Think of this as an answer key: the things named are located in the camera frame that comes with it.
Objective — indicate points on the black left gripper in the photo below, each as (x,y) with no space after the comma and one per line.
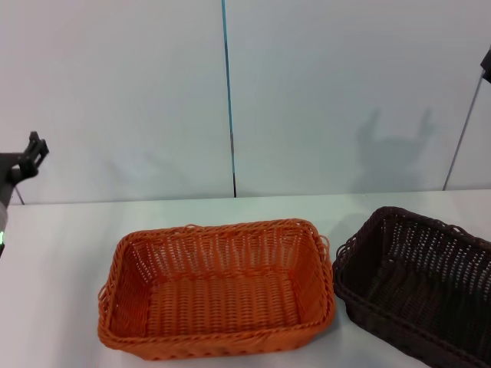
(7,168)

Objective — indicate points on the dark brown woven basket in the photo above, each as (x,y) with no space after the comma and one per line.
(422,291)

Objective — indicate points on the orange woven plastic basket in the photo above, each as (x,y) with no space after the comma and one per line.
(222,299)

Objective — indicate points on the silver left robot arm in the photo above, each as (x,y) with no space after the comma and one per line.
(2,230)

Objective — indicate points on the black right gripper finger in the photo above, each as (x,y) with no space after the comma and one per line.
(487,65)

